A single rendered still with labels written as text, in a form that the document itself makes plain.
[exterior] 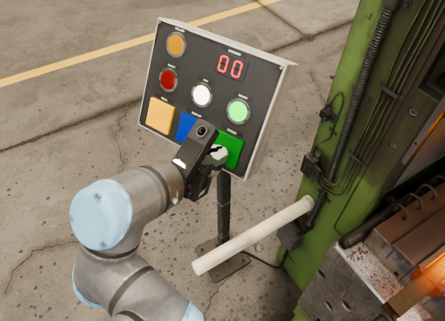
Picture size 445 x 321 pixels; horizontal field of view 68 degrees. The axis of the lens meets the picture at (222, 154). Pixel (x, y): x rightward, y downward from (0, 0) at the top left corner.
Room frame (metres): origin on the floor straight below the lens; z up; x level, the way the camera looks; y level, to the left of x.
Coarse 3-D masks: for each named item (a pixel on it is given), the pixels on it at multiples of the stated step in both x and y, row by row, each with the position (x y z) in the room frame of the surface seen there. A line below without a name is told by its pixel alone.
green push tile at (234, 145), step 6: (222, 132) 0.52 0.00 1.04; (222, 138) 0.51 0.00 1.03; (228, 138) 0.51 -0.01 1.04; (234, 138) 0.50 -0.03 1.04; (222, 144) 0.51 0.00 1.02; (228, 144) 0.50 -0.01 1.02; (234, 144) 0.50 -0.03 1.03; (240, 144) 0.49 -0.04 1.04; (228, 150) 0.49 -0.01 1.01; (234, 150) 0.49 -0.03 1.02; (240, 150) 0.48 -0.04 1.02; (228, 156) 0.48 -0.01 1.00; (234, 156) 0.48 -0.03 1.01; (228, 162) 0.48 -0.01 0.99; (234, 162) 0.47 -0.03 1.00; (234, 168) 0.46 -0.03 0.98
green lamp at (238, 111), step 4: (232, 104) 0.55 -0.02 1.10; (236, 104) 0.55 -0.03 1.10; (240, 104) 0.55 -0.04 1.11; (232, 108) 0.55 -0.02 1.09; (236, 108) 0.54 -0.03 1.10; (240, 108) 0.54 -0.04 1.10; (244, 108) 0.54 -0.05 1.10; (232, 112) 0.54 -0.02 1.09; (236, 112) 0.54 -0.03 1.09; (240, 112) 0.54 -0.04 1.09; (244, 112) 0.53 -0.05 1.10; (232, 116) 0.54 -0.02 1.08; (236, 116) 0.53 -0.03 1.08; (240, 116) 0.53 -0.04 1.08; (244, 116) 0.53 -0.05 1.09; (236, 120) 0.53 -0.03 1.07; (240, 120) 0.53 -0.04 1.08
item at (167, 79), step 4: (164, 72) 0.66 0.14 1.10; (168, 72) 0.66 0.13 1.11; (164, 76) 0.66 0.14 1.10; (168, 76) 0.65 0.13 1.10; (172, 76) 0.65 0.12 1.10; (164, 80) 0.65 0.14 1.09; (168, 80) 0.65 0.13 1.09; (172, 80) 0.64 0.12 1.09; (164, 84) 0.65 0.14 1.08; (168, 84) 0.64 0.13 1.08; (172, 84) 0.64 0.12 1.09; (168, 88) 0.64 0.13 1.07
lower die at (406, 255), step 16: (432, 192) 0.40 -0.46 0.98; (416, 208) 0.36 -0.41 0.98; (432, 208) 0.36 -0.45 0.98; (384, 224) 0.32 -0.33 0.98; (400, 224) 0.32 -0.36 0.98; (416, 224) 0.32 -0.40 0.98; (432, 224) 0.32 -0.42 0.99; (368, 240) 0.31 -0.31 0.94; (384, 240) 0.29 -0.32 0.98; (400, 240) 0.28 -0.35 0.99; (416, 240) 0.28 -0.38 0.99; (432, 240) 0.28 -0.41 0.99; (384, 256) 0.27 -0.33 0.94; (400, 256) 0.26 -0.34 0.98; (416, 256) 0.25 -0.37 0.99; (432, 256) 0.25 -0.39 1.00; (400, 272) 0.24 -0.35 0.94; (432, 304) 0.18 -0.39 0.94
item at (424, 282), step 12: (444, 264) 0.23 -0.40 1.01; (420, 276) 0.21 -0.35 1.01; (432, 276) 0.20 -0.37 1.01; (444, 276) 0.21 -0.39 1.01; (408, 288) 0.18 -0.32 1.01; (420, 288) 0.18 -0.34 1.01; (432, 288) 0.18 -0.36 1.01; (444, 288) 0.18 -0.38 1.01; (396, 300) 0.16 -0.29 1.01; (408, 300) 0.16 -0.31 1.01; (396, 312) 0.15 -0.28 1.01
